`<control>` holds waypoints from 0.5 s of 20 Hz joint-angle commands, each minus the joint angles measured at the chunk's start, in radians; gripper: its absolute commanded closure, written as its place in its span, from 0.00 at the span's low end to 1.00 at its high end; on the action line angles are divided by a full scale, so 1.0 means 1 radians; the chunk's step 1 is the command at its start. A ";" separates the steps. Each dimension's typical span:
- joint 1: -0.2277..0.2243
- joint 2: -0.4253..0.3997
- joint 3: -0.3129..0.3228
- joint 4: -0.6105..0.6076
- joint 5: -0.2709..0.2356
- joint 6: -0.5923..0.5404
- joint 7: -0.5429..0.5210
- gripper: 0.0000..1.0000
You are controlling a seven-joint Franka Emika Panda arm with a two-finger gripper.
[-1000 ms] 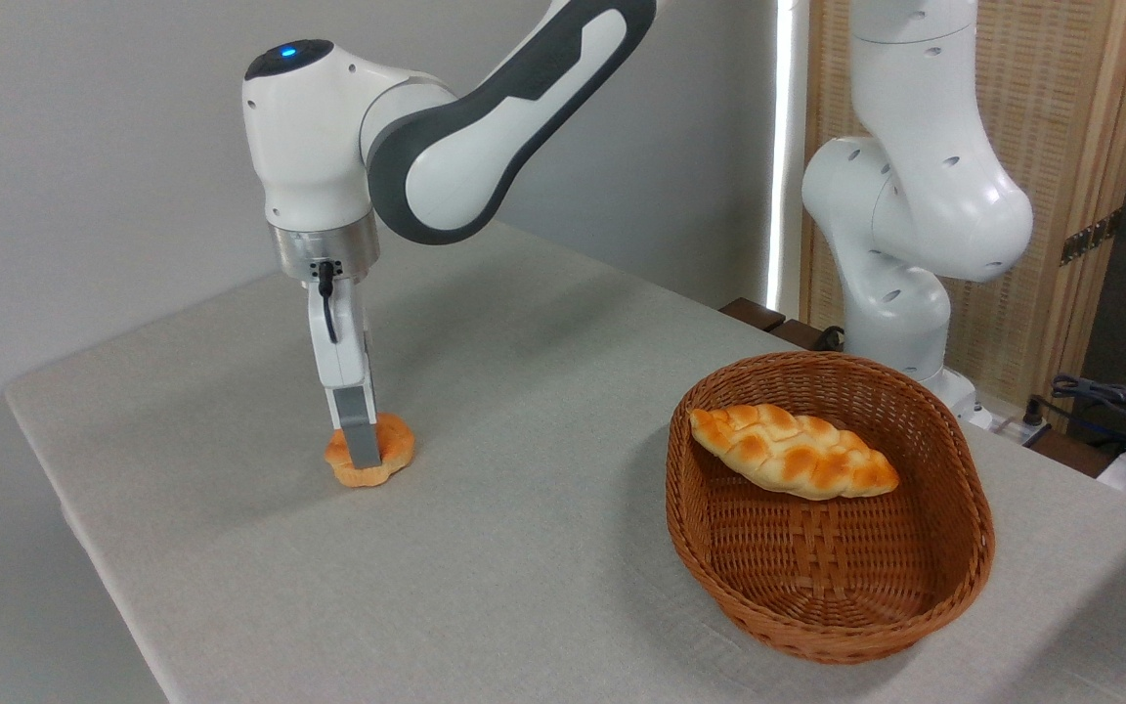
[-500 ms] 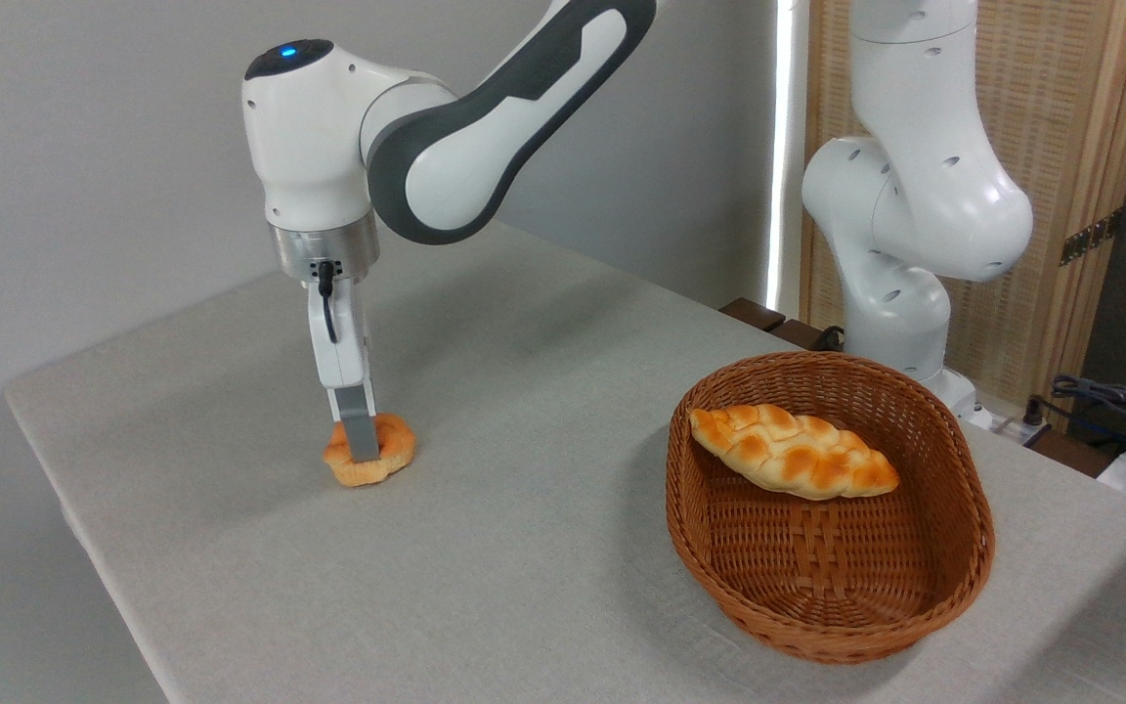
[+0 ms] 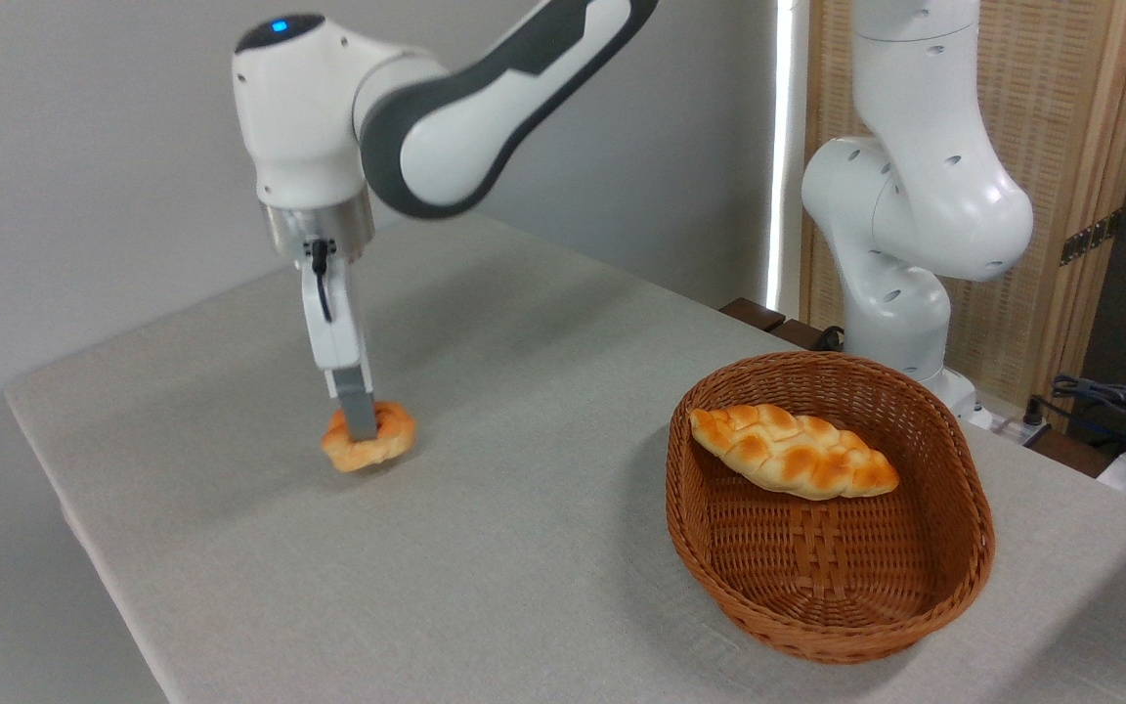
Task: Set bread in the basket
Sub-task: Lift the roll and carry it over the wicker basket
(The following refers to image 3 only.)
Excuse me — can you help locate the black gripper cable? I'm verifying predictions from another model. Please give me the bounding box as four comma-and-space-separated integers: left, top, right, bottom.
309, 239, 335, 325

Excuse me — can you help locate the grey tablecloth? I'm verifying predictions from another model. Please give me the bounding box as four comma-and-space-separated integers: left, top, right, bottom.
4, 210, 1126, 704

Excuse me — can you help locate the bamboo folding screen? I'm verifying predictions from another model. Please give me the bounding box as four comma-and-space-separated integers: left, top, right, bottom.
801, 0, 1126, 417

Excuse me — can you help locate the brown oval wicker basket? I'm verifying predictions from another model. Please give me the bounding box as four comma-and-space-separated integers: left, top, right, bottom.
666, 351, 997, 666

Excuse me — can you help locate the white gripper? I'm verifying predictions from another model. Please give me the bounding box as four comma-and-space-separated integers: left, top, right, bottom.
301, 240, 380, 442

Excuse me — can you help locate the blue and black cable bundle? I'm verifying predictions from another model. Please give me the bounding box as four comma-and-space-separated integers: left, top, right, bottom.
1025, 373, 1126, 462

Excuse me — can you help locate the dark brown wooden board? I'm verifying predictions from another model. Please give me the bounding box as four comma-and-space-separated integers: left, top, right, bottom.
718, 297, 847, 353

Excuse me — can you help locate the long braided bread loaf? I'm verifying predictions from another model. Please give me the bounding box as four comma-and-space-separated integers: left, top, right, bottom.
688, 403, 901, 502

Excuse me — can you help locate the round knotted bread roll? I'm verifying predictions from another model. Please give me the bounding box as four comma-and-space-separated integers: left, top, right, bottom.
320, 400, 418, 474

